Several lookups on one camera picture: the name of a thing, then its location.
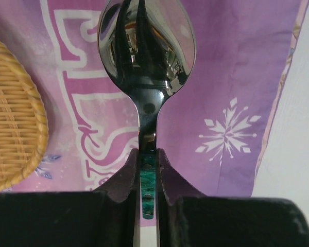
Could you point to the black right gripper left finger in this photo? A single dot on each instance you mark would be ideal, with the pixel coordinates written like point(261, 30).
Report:
point(106, 216)

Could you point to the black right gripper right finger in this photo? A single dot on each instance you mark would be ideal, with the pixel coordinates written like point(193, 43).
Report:
point(187, 217)

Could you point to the purple printed cloth placemat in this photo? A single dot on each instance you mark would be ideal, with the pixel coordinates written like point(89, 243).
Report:
point(214, 130)

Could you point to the round woven wicker plate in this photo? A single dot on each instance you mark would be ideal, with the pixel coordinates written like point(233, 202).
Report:
point(23, 122)

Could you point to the green handled metal spoon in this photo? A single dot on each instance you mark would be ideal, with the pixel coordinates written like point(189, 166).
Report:
point(148, 50)

